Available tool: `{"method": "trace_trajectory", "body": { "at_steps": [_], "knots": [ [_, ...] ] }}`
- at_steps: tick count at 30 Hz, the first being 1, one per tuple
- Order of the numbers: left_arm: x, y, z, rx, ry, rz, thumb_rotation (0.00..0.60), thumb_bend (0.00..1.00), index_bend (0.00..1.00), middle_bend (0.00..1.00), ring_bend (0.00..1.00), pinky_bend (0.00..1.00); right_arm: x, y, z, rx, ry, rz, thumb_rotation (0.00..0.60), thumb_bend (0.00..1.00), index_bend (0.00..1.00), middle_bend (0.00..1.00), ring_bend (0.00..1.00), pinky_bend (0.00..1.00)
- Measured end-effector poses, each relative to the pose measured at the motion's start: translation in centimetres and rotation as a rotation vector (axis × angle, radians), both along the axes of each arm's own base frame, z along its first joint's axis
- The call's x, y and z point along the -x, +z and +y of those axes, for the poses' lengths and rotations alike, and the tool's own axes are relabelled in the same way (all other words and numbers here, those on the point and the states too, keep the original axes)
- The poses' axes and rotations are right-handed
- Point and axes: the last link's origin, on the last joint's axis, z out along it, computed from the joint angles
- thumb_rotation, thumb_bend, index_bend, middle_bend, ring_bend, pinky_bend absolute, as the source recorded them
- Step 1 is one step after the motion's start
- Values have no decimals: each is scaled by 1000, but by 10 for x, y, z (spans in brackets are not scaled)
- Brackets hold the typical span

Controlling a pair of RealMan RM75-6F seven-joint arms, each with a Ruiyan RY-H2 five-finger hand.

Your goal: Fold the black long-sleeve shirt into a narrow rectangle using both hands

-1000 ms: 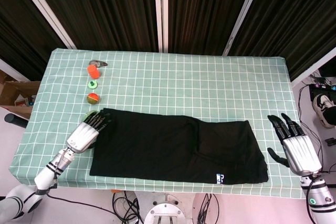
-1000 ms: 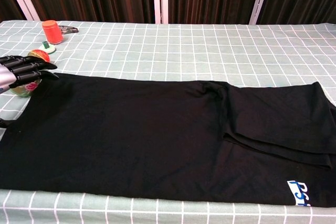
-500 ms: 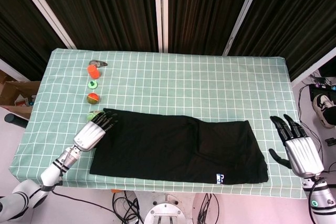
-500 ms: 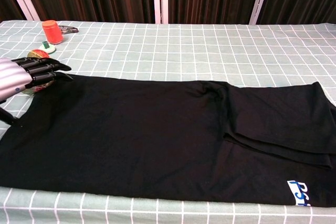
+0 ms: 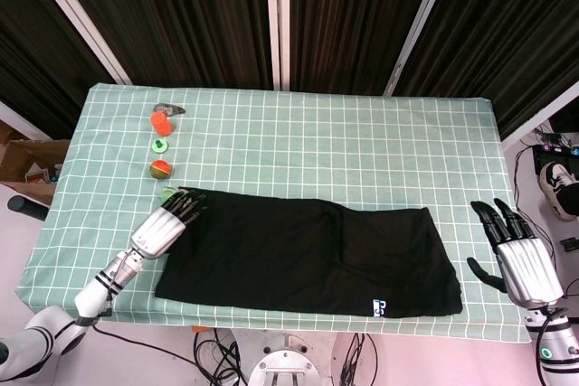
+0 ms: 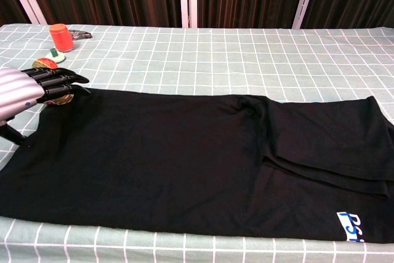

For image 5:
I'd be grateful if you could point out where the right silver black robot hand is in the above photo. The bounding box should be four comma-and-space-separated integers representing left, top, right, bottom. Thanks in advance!
465, 197, 565, 311

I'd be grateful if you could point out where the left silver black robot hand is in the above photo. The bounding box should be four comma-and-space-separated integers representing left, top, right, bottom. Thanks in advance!
129, 185, 210, 261

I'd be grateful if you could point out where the black T-shirt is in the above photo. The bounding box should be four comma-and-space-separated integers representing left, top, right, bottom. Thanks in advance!
154, 185, 463, 318

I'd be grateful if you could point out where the white silver robot base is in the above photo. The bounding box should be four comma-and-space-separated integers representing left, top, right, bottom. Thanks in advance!
246, 329, 338, 386

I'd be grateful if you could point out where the red green watermelon toy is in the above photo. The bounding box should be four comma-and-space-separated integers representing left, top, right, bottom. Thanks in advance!
148, 159, 175, 180

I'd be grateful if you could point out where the white black sneaker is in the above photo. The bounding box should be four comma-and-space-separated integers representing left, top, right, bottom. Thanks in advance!
536, 160, 579, 223

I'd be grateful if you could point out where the orange plastic cup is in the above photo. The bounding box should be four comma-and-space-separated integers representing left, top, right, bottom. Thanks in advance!
149, 110, 176, 137

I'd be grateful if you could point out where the black electronic device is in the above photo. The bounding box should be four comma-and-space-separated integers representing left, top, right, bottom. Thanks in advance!
532, 141, 579, 174

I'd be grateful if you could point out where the dark patterned flat piece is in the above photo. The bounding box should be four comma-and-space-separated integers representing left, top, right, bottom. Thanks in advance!
153, 102, 187, 117

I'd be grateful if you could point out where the black cylinder tube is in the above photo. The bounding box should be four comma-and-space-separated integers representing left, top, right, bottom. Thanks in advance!
7, 195, 50, 222

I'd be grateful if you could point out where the brown cardboard box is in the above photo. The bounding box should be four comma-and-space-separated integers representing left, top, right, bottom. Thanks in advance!
0, 121, 71, 206

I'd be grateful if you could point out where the green checked tablecloth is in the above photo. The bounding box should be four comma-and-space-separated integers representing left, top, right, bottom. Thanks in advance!
15, 82, 544, 343

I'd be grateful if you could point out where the dark brown curtain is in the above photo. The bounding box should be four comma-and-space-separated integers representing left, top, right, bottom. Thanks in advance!
44, 0, 275, 89
287, 0, 447, 94
393, 0, 579, 139
0, 0, 117, 138

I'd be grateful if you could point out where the black cable bundle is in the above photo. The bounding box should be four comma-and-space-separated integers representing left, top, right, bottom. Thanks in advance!
341, 333, 379, 386
193, 330, 249, 386

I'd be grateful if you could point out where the white frame bar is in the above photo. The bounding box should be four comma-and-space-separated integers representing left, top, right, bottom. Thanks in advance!
0, 100, 51, 141
500, 87, 579, 147

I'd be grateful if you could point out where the white frame post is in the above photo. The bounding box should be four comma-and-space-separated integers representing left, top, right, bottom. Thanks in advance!
383, 0, 459, 97
264, 0, 293, 91
20, 0, 132, 85

